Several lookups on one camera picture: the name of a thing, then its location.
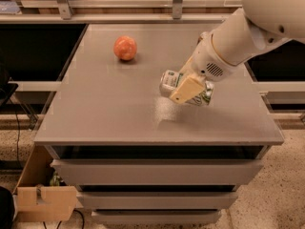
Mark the black cable on floor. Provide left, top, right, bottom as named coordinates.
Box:
left=9, top=98, right=23, bottom=170

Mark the white green 7up can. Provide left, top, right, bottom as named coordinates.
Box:
left=159, top=70, right=214, bottom=106

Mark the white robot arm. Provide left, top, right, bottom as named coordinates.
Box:
left=170, top=0, right=305, bottom=104

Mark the grey drawer cabinet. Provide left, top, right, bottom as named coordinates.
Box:
left=35, top=24, right=283, bottom=224

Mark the metal shelf frame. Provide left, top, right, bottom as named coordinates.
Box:
left=0, top=0, right=241, bottom=24

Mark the orange red apple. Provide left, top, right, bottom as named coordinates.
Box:
left=113, top=35, right=137, bottom=61

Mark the cardboard box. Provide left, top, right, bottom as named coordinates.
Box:
left=14, top=146, right=77, bottom=222

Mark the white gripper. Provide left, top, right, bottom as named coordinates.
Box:
left=170, top=31, right=236, bottom=104

